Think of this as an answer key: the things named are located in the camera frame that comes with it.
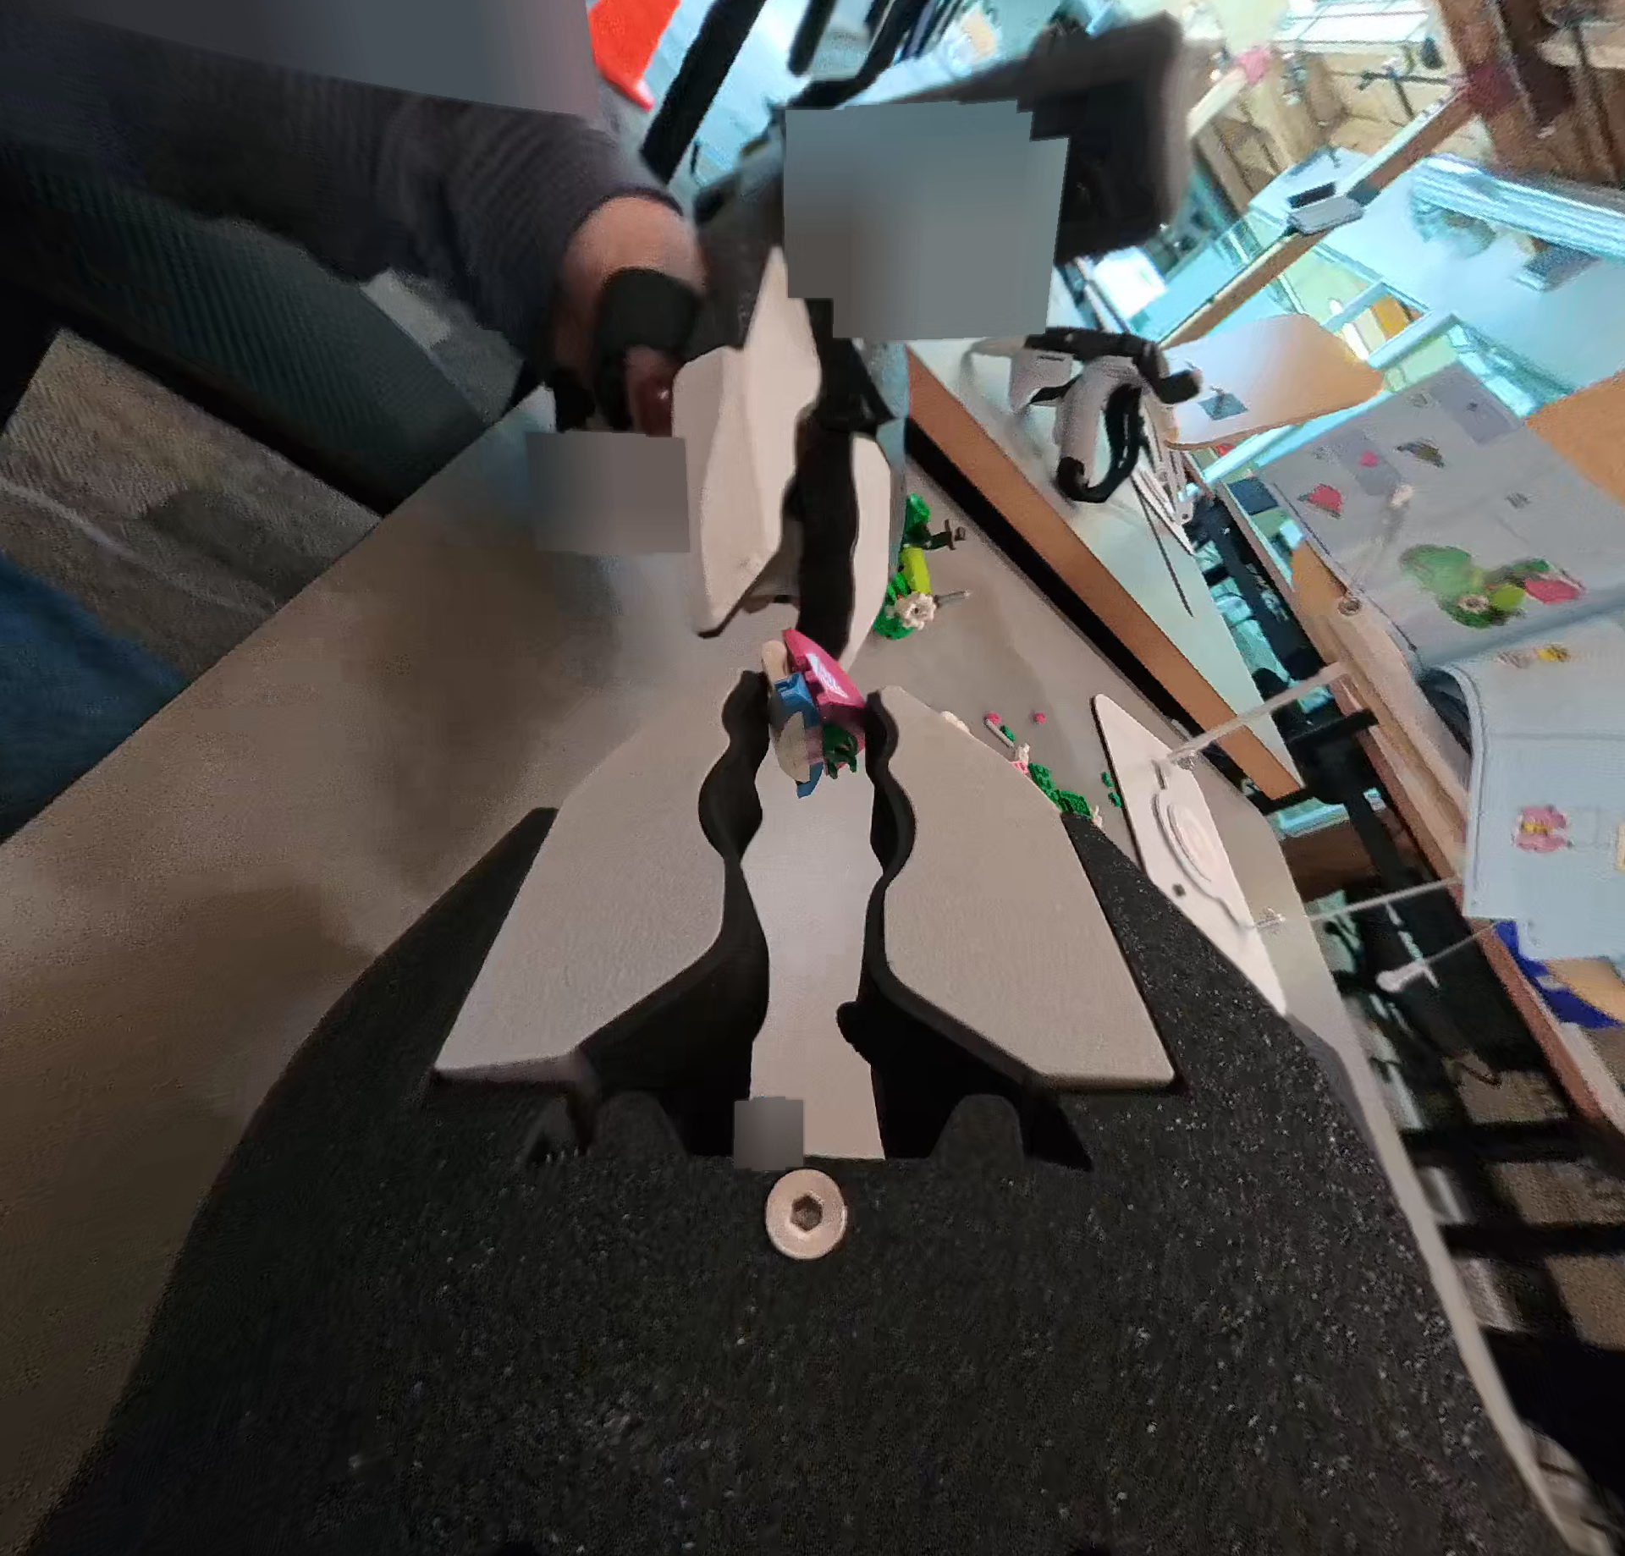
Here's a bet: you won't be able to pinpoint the light blue instruction booklet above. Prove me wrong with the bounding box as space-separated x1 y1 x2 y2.
1256 363 1625 963

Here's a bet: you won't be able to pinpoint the orange plastic object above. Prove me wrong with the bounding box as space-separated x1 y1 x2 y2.
589 0 715 107

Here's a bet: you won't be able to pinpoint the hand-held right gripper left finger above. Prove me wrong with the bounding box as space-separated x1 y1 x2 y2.
433 673 775 1163

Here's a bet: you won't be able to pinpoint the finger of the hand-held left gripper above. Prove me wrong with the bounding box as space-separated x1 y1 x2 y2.
788 419 908 671
672 249 824 641

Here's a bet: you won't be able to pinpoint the pink lego assembly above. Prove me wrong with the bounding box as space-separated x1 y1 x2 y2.
763 628 873 804

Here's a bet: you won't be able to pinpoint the scattered loose lego pieces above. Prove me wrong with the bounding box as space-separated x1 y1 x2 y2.
982 706 1127 824

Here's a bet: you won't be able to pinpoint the green lego flower plant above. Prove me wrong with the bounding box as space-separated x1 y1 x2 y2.
870 490 975 646

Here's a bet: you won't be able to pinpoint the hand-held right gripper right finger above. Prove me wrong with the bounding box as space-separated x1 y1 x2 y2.
837 686 1180 1163

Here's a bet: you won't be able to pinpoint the white controller with black strap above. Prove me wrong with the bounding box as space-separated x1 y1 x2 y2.
1009 327 1203 503

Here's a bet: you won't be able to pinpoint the person's left hand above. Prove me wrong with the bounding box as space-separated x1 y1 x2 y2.
552 191 714 436

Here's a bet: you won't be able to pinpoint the grey table with wooden edge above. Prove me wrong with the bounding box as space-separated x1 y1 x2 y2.
906 336 1307 802

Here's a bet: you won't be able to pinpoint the black metal frame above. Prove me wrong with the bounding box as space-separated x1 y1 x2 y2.
639 0 1018 187

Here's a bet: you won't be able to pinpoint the blue cloth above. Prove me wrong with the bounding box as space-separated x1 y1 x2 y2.
0 552 195 842

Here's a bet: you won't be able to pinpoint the person's left forearm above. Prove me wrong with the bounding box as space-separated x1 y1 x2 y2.
0 13 688 370

